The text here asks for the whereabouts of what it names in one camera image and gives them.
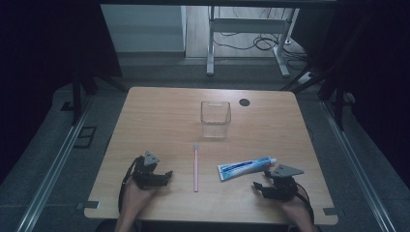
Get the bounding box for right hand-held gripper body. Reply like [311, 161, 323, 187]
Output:
[264, 163, 305, 203]

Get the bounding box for person's left hand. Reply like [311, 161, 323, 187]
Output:
[120, 176, 160, 215]

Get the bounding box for black floor cables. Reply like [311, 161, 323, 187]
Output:
[213, 8, 308, 71]

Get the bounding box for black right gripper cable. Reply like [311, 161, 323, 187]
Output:
[294, 182, 315, 224]

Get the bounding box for blue white toothpaste tube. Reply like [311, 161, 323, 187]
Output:
[217, 156, 278, 183]

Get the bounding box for white power strip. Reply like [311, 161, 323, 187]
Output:
[298, 71, 316, 85]

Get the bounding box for metal floor rail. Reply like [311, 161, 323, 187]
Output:
[322, 100, 395, 232]
[15, 96, 95, 232]

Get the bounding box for clear plastic cup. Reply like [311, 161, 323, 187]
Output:
[200, 101, 232, 139]

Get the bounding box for person's right hand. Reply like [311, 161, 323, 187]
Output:
[276, 189, 312, 221]

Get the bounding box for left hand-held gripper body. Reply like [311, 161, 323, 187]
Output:
[132, 150, 161, 190]

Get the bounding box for white metal desk frame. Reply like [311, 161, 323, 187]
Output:
[206, 5, 301, 79]

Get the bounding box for pink toothbrush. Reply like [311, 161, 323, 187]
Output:
[192, 142, 200, 193]

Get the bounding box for black metal stand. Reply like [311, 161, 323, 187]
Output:
[71, 72, 129, 127]
[279, 61, 347, 131]

